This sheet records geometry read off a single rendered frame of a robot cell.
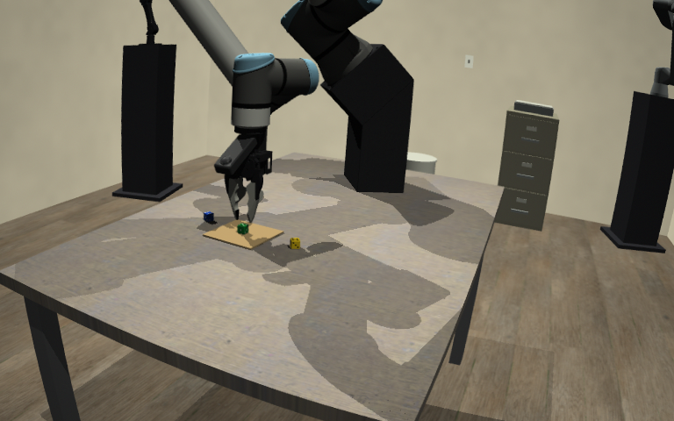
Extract tan flat mat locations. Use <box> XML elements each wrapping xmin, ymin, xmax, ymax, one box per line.
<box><xmin>203</xmin><ymin>220</ymin><xmax>283</xmax><ymax>250</ymax></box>

